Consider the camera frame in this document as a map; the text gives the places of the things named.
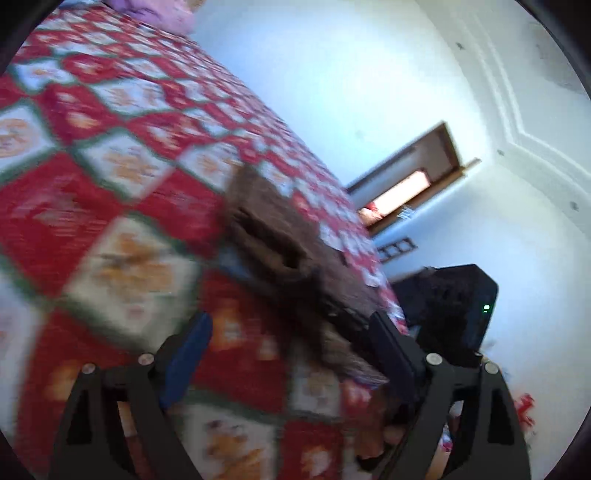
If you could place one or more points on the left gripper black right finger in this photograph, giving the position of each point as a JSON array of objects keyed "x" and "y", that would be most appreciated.
[{"x": 488, "y": 443}]

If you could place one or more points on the brown striped knit sweater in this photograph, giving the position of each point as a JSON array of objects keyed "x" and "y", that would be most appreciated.
[{"x": 319, "y": 299}]

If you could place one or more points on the person's right hand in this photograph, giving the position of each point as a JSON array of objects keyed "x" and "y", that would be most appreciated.
[{"x": 379, "y": 429}]

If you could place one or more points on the wooden chair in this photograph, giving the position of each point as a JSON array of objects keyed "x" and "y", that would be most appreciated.
[{"x": 396, "y": 249}]

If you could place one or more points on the brown wooden door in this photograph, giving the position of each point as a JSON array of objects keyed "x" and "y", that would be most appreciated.
[{"x": 395, "y": 189}]

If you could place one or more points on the red patchwork bedspread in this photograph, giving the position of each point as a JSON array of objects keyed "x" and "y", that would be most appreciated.
[{"x": 118, "y": 142}]

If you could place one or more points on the pink crumpled blanket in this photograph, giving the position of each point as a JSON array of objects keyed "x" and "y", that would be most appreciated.
[{"x": 172, "y": 16}]

